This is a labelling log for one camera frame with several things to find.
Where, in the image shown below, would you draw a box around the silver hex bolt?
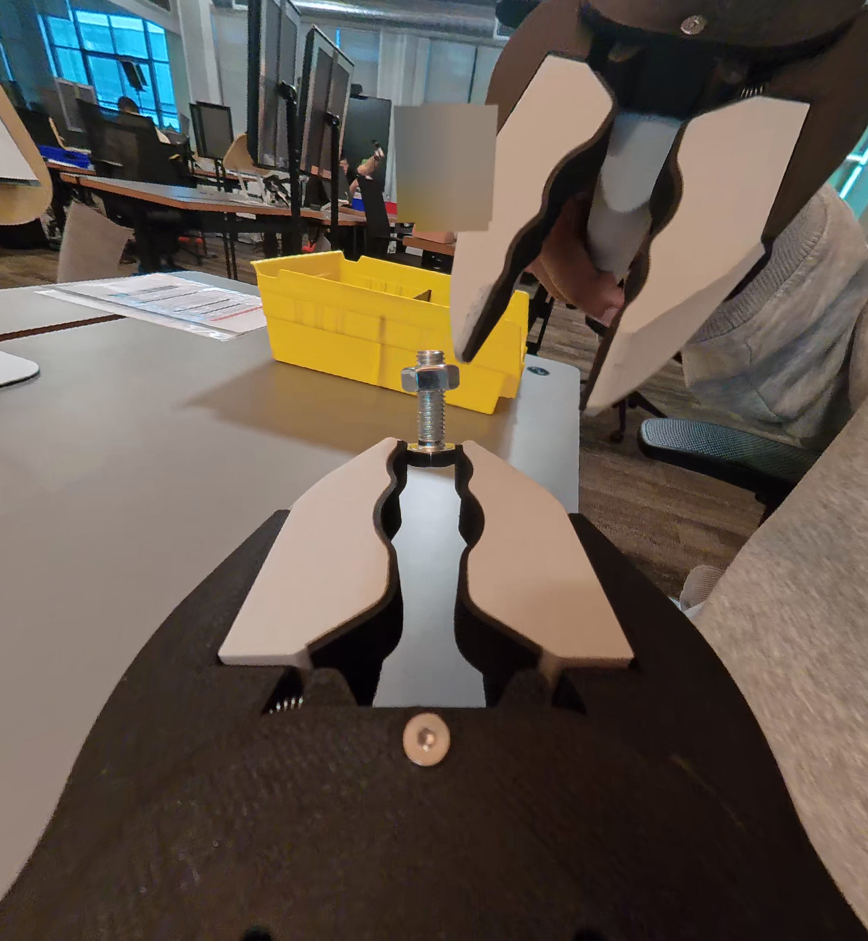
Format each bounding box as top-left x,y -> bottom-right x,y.
408,350 -> 460,458

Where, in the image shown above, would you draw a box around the person's right hand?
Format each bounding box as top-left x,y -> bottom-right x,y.
529,195 -> 629,328

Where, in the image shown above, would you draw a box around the yellow plastic bin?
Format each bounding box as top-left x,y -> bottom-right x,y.
250,251 -> 530,414

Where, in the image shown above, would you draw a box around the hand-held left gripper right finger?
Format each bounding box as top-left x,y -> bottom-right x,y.
454,440 -> 636,681

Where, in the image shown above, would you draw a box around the person in grey hoodie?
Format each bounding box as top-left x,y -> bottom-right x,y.
680,239 -> 868,941

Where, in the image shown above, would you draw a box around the plywood panel stand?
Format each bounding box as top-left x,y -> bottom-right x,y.
0,21 -> 54,227

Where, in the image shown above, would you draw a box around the person's right forearm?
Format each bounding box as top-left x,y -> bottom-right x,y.
680,184 -> 868,451

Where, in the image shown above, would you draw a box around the silver hex nut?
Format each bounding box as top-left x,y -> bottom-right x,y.
400,365 -> 461,394

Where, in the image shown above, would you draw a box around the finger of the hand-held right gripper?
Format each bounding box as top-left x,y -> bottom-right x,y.
578,97 -> 812,413
451,53 -> 620,364

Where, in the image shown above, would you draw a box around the grey chair back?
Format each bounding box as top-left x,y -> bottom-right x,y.
57,202 -> 135,284

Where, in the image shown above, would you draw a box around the large black display screen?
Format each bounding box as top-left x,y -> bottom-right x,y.
346,96 -> 394,185

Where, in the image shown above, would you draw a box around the small black monitor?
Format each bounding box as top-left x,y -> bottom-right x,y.
188,101 -> 236,163

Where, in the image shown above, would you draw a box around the large paned window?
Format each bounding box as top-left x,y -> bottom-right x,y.
37,11 -> 174,126

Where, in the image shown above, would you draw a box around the long brown-edged office desk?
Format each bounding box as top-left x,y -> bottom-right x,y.
46,160 -> 398,254

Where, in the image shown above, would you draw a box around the laminated paper sheet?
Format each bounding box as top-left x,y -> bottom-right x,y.
35,272 -> 267,343

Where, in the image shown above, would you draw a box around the black monitors on pole stand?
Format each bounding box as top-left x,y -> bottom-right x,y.
246,0 -> 310,247
298,25 -> 356,229

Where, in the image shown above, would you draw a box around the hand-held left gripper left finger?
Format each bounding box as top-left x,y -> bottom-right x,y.
218,437 -> 407,670

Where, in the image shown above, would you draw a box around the black mesh office chair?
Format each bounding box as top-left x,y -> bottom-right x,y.
638,418 -> 820,516

